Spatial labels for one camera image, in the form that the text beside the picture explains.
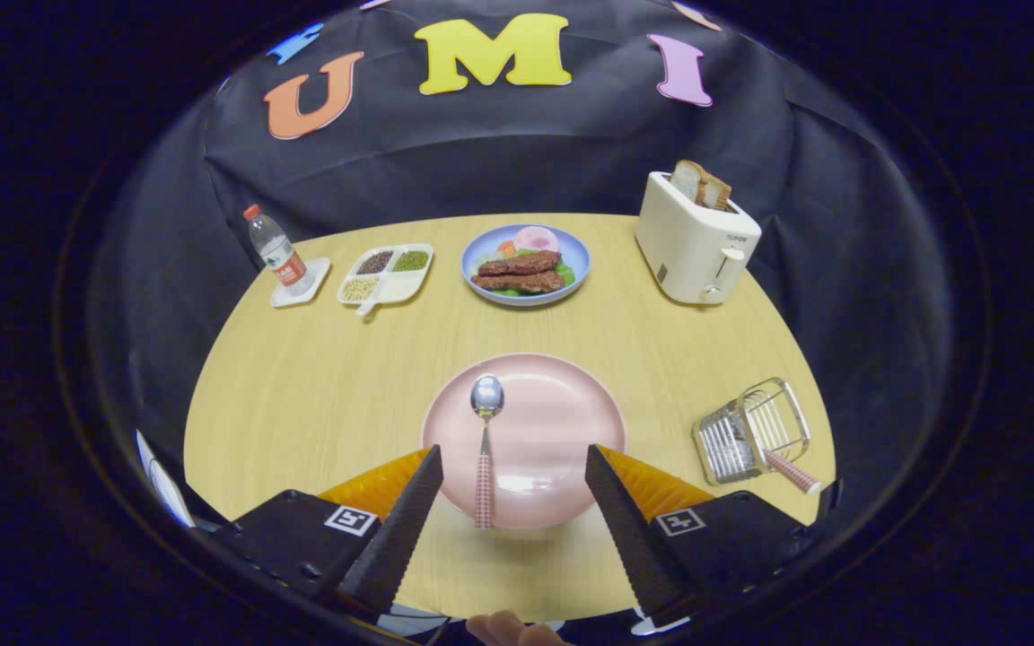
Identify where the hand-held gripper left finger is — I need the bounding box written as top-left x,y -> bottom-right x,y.
212,444 -> 444,620

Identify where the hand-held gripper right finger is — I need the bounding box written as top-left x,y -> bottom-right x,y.
584,444 -> 828,629

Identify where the checked handle metal fork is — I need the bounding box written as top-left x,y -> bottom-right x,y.
764,449 -> 823,496

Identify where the pink plate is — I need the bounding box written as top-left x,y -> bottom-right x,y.
421,353 -> 627,529

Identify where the white divided tray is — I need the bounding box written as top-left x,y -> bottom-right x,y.
337,243 -> 434,317

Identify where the white square coaster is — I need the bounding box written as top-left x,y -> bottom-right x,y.
269,258 -> 332,309

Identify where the brown meat strip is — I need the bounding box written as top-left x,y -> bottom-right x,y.
478,251 -> 563,276
471,270 -> 565,294

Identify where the blue food plate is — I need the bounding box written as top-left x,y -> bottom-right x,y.
460,223 -> 591,308

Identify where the cream white toaster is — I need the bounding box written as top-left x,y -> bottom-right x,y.
635,171 -> 763,306

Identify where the clear plastic water bottle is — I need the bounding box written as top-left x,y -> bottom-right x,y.
243,204 -> 313,295

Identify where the pink ham slice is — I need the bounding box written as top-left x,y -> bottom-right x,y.
513,226 -> 561,255

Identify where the black backdrop cloth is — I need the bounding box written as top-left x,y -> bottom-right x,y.
91,0 -> 962,575

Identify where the metal wire cutlery holder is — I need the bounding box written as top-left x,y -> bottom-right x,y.
692,378 -> 812,486

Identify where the checked handle metal spoon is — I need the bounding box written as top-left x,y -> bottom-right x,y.
469,373 -> 506,529

